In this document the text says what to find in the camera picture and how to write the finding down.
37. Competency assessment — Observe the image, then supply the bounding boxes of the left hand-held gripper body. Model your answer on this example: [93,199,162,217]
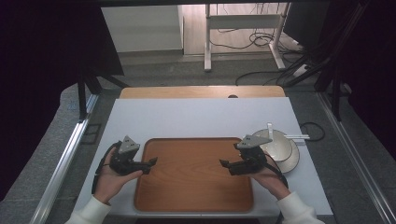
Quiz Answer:
[108,134,143,176]

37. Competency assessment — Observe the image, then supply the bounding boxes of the white panel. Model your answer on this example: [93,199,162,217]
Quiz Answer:
[100,4,185,54]

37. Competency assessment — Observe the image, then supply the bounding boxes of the person's left hand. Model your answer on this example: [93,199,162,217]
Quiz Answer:
[92,149,144,204]

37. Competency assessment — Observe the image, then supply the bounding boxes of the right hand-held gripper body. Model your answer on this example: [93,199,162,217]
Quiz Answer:
[235,133,274,175]

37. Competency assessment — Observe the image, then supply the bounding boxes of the brown wooden tray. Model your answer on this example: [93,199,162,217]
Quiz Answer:
[134,136,255,214]

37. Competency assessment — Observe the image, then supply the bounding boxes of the black floor frame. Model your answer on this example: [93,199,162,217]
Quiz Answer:
[80,122,103,146]

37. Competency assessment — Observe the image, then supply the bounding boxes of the white table board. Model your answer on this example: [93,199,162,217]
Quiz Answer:
[74,96,334,217]

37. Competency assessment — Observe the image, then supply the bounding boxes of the white plate with dark rim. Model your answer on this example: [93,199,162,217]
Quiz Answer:
[264,135,301,175]

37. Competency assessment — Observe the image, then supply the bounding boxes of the white bowl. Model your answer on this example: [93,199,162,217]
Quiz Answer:
[251,129,293,162]

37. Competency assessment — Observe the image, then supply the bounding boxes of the aluminium rail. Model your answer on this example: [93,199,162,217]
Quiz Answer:
[29,92,101,224]
[316,91,396,224]

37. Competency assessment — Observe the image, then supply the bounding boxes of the black curtain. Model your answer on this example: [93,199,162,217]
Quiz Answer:
[0,0,125,202]
[311,0,396,162]

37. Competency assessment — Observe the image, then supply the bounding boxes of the white desk frame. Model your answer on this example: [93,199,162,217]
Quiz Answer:
[204,3,291,73]

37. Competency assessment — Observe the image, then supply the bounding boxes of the wooden table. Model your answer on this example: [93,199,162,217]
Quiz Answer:
[119,85,287,100]

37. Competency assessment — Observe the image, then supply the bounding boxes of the black floor cable bundle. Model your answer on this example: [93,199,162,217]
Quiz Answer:
[208,27,304,54]

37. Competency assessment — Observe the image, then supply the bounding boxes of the black metal stand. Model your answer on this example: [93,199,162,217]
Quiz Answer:
[284,0,372,122]
[76,73,130,121]

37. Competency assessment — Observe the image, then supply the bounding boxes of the long black floor cable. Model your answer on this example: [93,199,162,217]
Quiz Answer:
[233,55,309,87]

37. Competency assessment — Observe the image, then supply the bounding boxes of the person's right hand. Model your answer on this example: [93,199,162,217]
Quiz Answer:
[248,161,290,201]

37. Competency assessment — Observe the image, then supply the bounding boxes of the white ceramic spoon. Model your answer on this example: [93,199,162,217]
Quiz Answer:
[266,122,275,142]

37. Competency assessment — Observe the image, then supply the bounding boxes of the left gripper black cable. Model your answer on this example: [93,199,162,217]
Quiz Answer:
[91,140,123,195]

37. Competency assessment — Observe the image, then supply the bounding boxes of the white power strip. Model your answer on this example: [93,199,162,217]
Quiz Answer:
[292,63,310,77]

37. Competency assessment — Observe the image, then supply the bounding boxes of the black floor cable loop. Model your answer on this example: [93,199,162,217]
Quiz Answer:
[299,121,327,143]

